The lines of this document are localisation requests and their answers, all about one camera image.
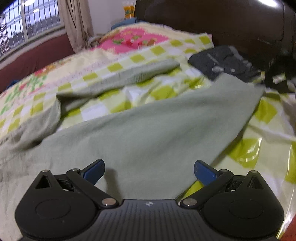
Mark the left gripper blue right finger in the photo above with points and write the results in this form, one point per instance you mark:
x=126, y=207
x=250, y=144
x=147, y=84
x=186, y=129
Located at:
x=213, y=180

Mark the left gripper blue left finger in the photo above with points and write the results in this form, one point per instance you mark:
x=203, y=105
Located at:
x=84, y=182

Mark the sage green pants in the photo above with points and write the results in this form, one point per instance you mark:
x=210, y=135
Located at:
x=149, y=150

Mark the green checkered bed sheet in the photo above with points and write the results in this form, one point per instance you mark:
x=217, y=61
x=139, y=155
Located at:
x=266, y=143

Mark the dark folded garment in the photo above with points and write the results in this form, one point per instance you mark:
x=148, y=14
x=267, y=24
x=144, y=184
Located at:
x=223, y=59

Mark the dark red window seat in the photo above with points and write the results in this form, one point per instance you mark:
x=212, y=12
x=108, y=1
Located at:
x=35, y=59

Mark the beige curtain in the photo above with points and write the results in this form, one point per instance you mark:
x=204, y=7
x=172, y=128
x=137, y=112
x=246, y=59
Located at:
x=77, y=22

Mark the dark wooden headboard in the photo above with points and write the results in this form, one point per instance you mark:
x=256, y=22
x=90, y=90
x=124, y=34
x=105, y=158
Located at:
x=261, y=31

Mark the blue cloth on bed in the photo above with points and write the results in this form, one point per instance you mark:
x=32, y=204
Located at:
x=125, y=23

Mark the barred window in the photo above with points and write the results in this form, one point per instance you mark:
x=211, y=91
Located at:
x=23, y=21

